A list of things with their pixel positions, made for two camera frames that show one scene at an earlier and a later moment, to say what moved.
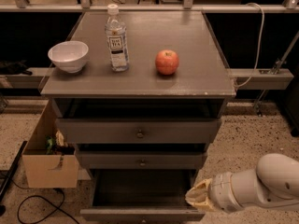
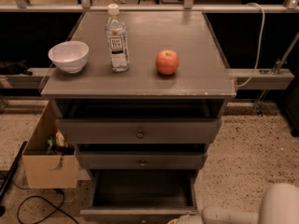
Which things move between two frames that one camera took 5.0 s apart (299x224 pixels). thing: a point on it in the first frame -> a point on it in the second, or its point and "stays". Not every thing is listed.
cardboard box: [42, 170] stays
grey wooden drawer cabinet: [163, 111] stays
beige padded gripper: [220, 190] -> [189, 219]
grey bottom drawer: [141, 196] stays
